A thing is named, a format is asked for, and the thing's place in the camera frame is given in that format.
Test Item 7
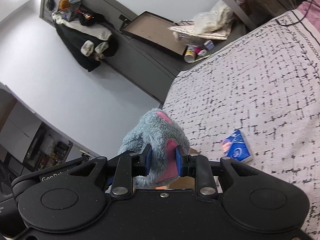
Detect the blue tissue packet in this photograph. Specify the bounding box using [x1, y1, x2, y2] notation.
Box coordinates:
[221, 129, 254, 164]

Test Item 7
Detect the yellow can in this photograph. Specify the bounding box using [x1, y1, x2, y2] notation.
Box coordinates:
[184, 44, 197, 63]

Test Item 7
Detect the black picture frame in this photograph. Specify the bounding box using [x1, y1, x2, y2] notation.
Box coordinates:
[120, 11, 188, 60]

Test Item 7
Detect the grey door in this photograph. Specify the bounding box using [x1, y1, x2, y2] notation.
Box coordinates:
[39, 0, 181, 103]

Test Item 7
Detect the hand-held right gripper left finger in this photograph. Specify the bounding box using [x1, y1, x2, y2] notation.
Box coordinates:
[42, 144, 152, 197]

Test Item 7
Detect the patterned tote bag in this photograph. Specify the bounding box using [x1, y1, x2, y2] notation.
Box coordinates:
[167, 20, 232, 41]

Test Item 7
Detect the white plastic bag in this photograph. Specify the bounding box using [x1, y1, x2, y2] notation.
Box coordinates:
[193, 0, 236, 33]

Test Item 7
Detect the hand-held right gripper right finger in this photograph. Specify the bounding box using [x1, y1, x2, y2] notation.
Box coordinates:
[176, 146, 275, 198]

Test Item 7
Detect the white cabinet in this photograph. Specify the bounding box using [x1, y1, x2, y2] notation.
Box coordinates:
[0, 82, 75, 180]

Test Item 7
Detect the blue and pink fluffy plush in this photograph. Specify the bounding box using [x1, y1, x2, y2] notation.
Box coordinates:
[117, 108, 191, 188]

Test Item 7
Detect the pink bed sheet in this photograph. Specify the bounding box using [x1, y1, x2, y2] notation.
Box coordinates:
[297, 0, 320, 57]

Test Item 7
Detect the black coat with white cuffs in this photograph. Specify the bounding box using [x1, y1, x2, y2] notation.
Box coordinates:
[52, 12, 119, 73]

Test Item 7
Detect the black cable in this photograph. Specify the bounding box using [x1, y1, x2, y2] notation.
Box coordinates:
[274, 0, 319, 27]

